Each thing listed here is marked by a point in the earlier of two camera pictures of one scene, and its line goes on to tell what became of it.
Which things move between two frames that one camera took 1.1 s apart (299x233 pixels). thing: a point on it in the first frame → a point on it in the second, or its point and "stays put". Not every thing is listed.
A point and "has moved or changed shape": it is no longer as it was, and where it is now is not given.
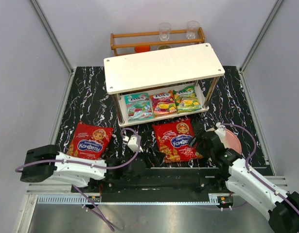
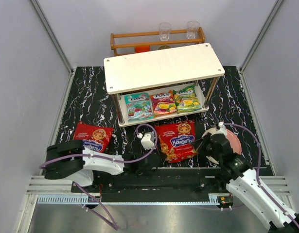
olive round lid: x=164 y=47 stays put
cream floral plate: x=231 y=141 stays put
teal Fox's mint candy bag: x=139 y=107 stays put
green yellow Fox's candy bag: x=186 y=99 stays put
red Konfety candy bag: x=172 y=138 has moved or changed shape
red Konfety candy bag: x=90 y=141 stays put
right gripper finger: x=192 y=141 → x=199 y=144
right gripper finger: x=201 y=131 → x=206 y=138
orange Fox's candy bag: x=163 y=103 stays put
